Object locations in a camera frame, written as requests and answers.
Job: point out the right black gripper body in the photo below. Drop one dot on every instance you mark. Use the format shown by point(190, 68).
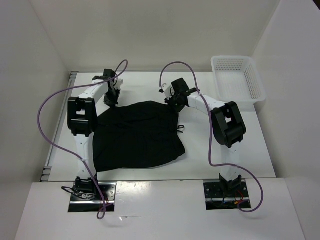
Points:
point(174, 103)

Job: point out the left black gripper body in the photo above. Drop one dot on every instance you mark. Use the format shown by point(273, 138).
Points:
point(114, 89)

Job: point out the black shorts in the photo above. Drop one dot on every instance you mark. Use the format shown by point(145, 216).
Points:
point(138, 136)

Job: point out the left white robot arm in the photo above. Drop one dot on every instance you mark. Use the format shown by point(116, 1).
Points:
point(82, 121)

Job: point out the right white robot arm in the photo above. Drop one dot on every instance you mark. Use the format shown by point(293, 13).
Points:
point(227, 127)

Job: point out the white plastic basket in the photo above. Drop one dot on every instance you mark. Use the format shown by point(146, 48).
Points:
point(237, 79)

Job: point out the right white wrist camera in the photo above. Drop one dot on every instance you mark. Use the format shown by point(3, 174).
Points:
point(167, 90)

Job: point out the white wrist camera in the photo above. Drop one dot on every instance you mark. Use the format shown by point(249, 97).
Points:
point(167, 90)
point(118, 83)

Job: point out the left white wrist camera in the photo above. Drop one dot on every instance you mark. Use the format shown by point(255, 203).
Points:
point(118, 83)

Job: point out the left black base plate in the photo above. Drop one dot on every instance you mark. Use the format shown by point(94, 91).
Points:
point(84, 203)

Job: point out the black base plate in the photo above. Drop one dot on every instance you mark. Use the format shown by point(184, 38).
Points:
point(215, 199)
point(84, 203)

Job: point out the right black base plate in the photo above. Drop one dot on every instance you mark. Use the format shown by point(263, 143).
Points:
point(215, 199)

